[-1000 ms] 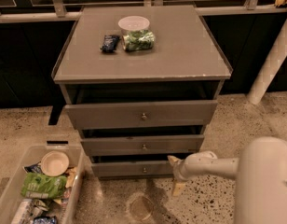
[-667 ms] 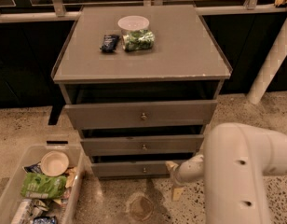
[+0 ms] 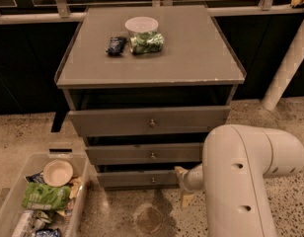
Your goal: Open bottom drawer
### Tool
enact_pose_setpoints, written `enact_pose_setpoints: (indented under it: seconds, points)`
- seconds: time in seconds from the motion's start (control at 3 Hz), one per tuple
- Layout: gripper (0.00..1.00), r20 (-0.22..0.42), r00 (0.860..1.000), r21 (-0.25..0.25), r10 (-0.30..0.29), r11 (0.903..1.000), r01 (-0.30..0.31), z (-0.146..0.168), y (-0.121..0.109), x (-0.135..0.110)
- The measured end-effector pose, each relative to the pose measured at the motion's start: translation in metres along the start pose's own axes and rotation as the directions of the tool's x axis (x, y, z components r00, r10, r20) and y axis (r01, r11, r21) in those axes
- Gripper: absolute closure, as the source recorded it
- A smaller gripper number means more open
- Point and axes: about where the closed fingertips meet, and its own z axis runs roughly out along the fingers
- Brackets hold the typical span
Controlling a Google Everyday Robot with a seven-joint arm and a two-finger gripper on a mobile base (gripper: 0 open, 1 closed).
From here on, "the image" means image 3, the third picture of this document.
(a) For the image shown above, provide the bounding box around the blue white snack bag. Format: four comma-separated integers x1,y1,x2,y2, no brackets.
25,173,44,184

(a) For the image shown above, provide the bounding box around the white wrapped package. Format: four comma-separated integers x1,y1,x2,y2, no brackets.
11,210,52,237

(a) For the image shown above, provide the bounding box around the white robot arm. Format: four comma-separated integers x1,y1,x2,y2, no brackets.
175,124,304,237

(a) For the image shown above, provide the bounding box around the grey middle drawer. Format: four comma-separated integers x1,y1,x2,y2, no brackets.
86,142,202,165

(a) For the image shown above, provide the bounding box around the grey drawer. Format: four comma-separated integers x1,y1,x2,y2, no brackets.
69,106,230,137
86,142,202,165
98,170,178,189

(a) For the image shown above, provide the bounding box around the grey top drawer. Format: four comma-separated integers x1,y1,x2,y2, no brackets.
69,106,230,137

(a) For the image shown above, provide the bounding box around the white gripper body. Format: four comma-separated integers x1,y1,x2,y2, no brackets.
179,170,194,194

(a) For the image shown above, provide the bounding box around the green chip bag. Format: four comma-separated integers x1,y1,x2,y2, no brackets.
22,183,71,210

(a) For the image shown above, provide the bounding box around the clear jar white lid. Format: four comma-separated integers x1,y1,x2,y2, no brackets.
125,17,165,54

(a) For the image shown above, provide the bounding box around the clear plastic storage bin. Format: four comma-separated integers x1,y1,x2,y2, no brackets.
0,153,89,237

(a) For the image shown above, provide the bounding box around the grey bottom drawer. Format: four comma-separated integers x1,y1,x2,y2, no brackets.
98,170,178,189

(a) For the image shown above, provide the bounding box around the dark blue snack packet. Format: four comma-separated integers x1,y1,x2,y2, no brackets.
106,37,127,56

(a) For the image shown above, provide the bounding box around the round metal floor drain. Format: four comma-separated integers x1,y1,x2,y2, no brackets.
134,204,163,234

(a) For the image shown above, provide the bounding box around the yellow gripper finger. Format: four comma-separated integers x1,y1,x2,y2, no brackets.
181,192,193,208
175,166,189,179

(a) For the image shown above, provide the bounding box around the grey drawer cabinet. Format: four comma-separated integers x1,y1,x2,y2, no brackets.
55,6,246,177

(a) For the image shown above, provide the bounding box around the white paper bowl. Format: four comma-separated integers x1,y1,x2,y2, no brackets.
42,160,73,187

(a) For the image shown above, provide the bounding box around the white slanted pillar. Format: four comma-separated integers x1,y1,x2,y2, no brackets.
261,19,304,111

